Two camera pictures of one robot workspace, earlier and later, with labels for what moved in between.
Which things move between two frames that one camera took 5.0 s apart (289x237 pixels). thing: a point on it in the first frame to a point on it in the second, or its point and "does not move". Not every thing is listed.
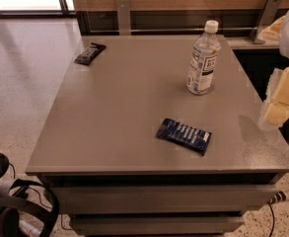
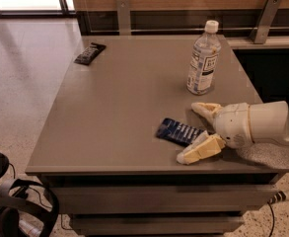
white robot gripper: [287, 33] to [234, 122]
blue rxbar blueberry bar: [194, 138] does not move
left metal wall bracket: [124, 17] does not move
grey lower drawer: [158, 225] does not move
